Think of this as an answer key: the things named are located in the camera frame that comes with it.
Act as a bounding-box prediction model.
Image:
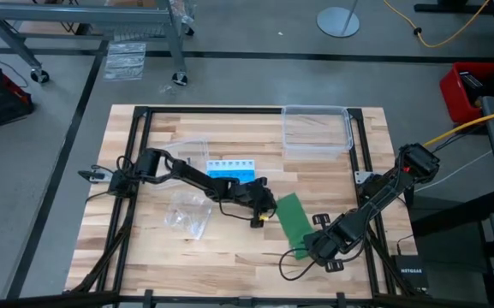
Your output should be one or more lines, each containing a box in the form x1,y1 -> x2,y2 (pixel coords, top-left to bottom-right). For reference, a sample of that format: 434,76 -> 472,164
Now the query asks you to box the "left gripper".
233,176 -> 278,229

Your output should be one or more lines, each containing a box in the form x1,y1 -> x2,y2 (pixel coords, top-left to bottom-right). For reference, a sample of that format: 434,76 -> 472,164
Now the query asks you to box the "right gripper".
304,212 -> 353,274

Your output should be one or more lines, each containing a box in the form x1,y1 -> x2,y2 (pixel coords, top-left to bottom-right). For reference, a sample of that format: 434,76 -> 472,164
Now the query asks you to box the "green elastic bandage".
275,192 -> 316,261

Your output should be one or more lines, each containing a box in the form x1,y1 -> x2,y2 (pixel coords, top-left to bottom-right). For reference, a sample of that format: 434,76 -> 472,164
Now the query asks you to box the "blue white pill organizer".
205,159 -> 257,183

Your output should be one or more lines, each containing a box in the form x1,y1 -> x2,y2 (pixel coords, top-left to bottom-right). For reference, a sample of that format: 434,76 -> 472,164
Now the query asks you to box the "clear zip plastic bag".
164,191 -> 213,240

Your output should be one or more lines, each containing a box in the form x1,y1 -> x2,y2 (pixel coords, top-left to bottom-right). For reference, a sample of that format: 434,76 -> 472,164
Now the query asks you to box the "clear plastic bin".
280,104 -> 354,161

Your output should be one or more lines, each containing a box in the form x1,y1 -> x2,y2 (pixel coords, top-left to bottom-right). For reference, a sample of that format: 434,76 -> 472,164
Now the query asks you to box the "clear plastic bin lid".
150,137 -> 211,189

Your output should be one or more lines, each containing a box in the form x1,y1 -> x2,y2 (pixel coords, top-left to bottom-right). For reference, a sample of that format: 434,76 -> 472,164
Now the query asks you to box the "red plastic crate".
438,62 -> 494,125

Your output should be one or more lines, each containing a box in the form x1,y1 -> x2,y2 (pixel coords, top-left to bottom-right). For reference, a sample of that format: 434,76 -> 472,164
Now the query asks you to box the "round grey stand base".
316,0 -> 361,39

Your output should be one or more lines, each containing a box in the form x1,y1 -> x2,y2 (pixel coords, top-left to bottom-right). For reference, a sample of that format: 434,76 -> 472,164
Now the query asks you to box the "clear plastic sheet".
103,41 -> 147,82

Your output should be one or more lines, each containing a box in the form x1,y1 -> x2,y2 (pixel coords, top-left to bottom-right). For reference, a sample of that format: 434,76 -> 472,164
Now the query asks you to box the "black rectangular device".
458,70 -> 484,102

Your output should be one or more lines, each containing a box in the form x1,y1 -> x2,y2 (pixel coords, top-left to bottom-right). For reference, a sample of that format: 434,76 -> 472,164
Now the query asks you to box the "grey metal cart with casters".
0,0 -> 196,86

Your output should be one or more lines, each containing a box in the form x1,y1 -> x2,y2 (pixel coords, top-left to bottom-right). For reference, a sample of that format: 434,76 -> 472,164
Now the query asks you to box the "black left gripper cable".
218,200 -> 278,222

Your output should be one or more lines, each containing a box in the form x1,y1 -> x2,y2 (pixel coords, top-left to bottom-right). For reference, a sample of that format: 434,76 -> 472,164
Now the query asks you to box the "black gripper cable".
278,246 -> 359,282
218,200 -> 278,222

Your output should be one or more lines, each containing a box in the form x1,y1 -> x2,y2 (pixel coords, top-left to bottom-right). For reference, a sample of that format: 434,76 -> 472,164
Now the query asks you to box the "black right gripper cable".
278,246 -> 359,282

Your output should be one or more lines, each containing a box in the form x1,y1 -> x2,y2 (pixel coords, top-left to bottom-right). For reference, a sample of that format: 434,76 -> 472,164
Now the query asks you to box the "black Netgear network switch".
391,254 -> 431,290

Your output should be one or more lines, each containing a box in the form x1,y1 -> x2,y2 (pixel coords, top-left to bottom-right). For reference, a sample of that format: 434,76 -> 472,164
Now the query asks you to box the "black aluminium table frame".
0,105 -> 494,308

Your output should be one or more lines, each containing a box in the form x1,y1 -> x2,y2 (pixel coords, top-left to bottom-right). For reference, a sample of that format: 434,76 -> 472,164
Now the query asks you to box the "white cable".
413,149 -> 494,193

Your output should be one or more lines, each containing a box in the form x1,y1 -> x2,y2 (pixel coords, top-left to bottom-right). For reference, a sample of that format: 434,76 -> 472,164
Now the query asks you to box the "hanging yellow cable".
422,105 -> 494,149

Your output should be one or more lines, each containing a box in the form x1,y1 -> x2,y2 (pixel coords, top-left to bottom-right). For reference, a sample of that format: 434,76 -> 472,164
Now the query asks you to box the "yellow floor cable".
383,0 -> 494,49

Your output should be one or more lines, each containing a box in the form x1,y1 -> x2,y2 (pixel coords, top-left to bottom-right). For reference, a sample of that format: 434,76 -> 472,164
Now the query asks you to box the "black desk frame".
413,0 -> 494,59

